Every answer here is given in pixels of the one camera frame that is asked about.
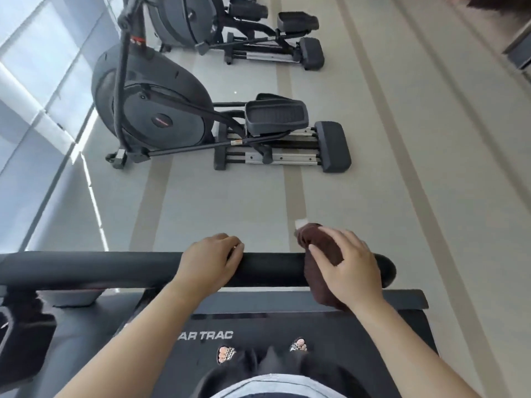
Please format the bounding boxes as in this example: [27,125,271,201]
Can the person's left forearm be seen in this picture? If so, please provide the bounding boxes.
[54,278,220,398]

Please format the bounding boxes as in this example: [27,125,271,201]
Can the black trousers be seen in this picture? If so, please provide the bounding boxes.
[189,345,362,398]

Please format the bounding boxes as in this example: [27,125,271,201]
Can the person's left hand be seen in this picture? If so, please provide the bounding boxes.
[172,233,245,293]

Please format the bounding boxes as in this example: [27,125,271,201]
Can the dark equipment base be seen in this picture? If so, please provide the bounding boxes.
[501,20,531,72]

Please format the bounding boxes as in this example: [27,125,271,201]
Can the grey black elliptical trainer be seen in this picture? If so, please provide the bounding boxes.
[91,0,352,174]
[147,0,325,72]

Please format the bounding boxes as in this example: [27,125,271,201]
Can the large glass window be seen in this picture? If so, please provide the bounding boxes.
[0,0,122,253]

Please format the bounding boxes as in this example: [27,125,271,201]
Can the person's right forearm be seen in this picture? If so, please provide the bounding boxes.
[343,297,484,398]

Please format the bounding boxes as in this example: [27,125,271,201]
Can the person's right hand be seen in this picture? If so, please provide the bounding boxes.
[309,226,382,314]

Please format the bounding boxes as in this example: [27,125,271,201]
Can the grey shirt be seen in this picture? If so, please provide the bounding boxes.
[226,375,329,398]

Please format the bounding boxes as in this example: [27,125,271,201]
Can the black treadmill deck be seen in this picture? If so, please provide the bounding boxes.
[0,286,441,398]

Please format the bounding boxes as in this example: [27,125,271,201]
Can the brown cleaning cloth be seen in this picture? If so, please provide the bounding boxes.
[295,222,354,314]

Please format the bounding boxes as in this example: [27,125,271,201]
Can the black padded treadmill handrail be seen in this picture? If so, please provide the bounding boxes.
[0,251,397,292]

